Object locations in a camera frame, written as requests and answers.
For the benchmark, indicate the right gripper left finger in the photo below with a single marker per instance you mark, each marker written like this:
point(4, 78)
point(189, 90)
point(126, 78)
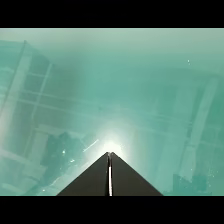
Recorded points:
point(93, 180)

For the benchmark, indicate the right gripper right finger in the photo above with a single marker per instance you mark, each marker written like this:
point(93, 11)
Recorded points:
point(130, 180)

